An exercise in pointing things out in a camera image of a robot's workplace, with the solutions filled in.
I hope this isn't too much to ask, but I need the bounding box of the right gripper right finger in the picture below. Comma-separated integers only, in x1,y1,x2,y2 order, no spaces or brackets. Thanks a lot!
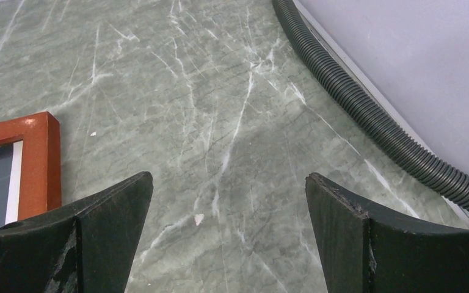
305,173,469,292

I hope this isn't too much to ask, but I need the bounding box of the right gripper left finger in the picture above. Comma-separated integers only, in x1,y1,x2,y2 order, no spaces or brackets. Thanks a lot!
0,172,153,292

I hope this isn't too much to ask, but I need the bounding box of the wooden picture frame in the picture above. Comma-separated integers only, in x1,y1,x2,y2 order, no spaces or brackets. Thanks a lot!
0,112,62,223

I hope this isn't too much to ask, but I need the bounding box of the black corrugated hose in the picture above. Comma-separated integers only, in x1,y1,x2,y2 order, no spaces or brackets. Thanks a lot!
272,0,469,223

